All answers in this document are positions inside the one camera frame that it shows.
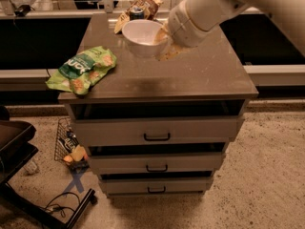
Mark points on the bottom drawer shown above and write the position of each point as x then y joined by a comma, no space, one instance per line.
151,186

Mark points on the green rice chip bag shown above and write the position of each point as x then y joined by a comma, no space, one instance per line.
82,71

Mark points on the grey drawer cabinet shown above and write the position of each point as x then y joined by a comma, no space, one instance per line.
208,81

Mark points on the white bowl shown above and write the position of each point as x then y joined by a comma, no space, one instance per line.
140,37

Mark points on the top drawer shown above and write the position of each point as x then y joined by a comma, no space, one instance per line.
157,131

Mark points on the blue energy drink can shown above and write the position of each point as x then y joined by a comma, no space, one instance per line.
136,13

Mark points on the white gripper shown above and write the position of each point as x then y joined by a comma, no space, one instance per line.
176,23

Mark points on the drawer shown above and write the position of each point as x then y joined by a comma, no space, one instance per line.
157,131
141,164
151,186

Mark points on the middle drawer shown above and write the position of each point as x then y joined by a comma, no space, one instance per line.
141,164

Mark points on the brown chip bag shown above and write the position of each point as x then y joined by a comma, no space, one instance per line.
149,8

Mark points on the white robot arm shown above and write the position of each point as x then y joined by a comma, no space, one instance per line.
287,15

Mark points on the black cart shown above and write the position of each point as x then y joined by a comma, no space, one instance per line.
15,152

